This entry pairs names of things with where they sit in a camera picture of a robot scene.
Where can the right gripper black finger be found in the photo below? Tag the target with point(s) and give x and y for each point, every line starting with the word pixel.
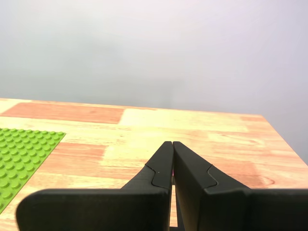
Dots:
pixel 228 211
pixel 96 209

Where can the green studded baseplate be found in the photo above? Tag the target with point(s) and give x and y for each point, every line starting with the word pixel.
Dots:
pixel 19 156

